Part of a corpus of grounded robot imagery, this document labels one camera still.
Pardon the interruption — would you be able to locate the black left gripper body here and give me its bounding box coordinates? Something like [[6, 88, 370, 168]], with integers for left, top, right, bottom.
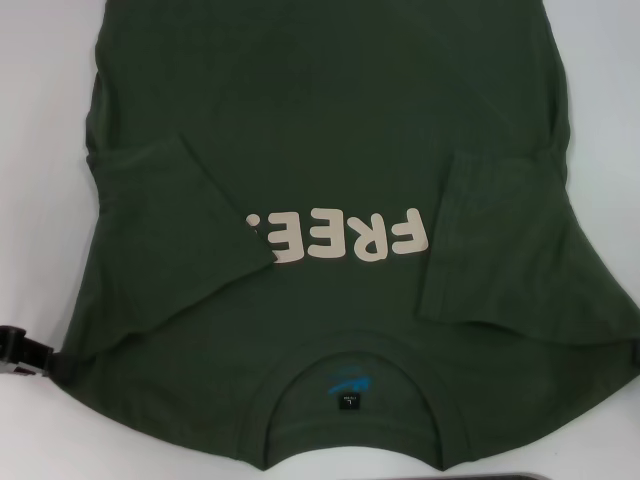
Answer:
[[0, 324, 29, 376]]

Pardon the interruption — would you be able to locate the dark green FREE t-shirt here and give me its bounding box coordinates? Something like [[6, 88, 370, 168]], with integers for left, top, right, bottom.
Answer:
[[52, 0, 640, 457]]

